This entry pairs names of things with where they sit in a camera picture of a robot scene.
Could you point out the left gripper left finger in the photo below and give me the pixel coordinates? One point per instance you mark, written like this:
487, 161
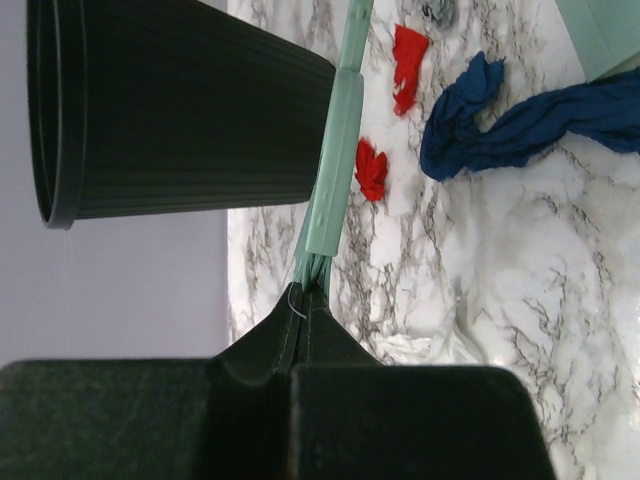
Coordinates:
223, 417

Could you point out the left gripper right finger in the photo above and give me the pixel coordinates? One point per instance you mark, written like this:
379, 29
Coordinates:
352, 417

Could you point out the green hand brush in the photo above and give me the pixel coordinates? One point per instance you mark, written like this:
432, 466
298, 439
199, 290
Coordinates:
319, 239

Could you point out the white crumpled tissue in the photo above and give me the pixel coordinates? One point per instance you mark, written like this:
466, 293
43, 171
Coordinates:
449, 347

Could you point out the red paper scrap middle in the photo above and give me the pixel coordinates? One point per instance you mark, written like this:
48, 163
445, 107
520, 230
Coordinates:
371, 171

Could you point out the red paper scrap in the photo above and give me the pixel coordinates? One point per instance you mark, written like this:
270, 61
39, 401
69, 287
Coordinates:
371, 171
408, 52

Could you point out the dark blue cloth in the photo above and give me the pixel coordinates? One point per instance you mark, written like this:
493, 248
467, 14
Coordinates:
605, 111

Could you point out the black plastic trash bin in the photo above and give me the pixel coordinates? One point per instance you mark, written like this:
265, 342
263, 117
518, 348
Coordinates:
156, 107

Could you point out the red paper scrap right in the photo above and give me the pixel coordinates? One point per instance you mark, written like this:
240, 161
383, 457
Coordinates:
408, 52

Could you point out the grey paper scrap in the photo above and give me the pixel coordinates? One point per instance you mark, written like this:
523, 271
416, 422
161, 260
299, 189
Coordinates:
442, 13

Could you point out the green plastic dustpan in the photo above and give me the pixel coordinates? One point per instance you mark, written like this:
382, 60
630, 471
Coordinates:
604, 33

